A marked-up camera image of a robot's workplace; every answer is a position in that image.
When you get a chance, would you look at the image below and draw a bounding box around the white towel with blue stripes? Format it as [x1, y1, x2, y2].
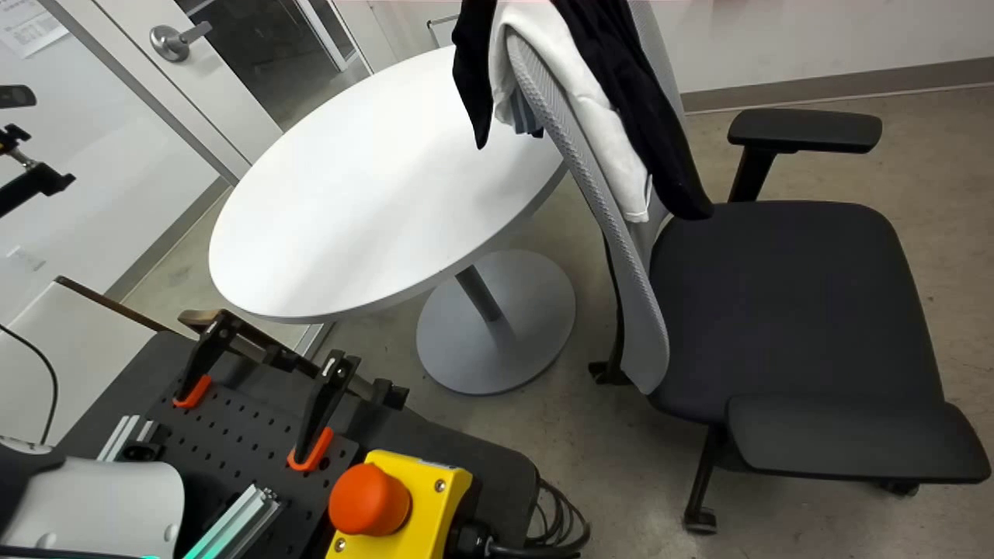
[488, 0, 651, 222]

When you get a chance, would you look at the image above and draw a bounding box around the black shirt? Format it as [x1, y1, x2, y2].
[451, 0, 710, 221]

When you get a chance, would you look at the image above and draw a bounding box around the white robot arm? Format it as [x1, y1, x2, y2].
[0, 448, 186, 559]

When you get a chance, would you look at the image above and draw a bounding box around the grey and black office chair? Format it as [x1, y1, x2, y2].
[505, 0, 992, 535]

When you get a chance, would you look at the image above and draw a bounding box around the yellow emergency stop box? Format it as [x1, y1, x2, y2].
[325, 450, 473, 559]

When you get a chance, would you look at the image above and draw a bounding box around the black perforated mounting board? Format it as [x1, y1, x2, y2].
[60, 333, 542, 559]

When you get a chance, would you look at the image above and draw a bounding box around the white door with glass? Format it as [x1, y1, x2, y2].
[41, 0, 368, 180]

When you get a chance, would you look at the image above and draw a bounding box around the green-tinted aluminium profile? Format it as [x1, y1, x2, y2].
[183, 484, 282, 559]

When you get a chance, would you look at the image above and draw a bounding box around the silver aluminium profile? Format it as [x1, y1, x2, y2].
[95, 416, 158, 462]

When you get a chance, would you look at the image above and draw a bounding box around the white round pedestal table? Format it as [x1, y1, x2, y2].
[209, 46, 575, 394]

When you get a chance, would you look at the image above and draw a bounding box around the right orange-handled black clamp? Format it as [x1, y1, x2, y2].
[287, 352, 356, 475]

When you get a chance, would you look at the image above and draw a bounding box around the orange-handled black clamp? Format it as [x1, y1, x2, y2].
[173, 310, 240, 410]
[287, 352, 356, 475]

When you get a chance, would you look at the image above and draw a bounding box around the black cable bundle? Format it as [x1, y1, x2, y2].
[453, 475, 593, 559]

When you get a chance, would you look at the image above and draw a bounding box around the left orange-handled black clamp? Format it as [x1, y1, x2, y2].
[173, 310, 240, 410]

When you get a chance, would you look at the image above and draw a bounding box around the silver door handle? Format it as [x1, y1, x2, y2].
[148, 22, 212, 63]

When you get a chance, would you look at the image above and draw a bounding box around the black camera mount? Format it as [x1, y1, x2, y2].
[0, 85, 76, 218]

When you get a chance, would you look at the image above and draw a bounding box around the thin black cable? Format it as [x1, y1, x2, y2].
[0, 323, 61, 450]

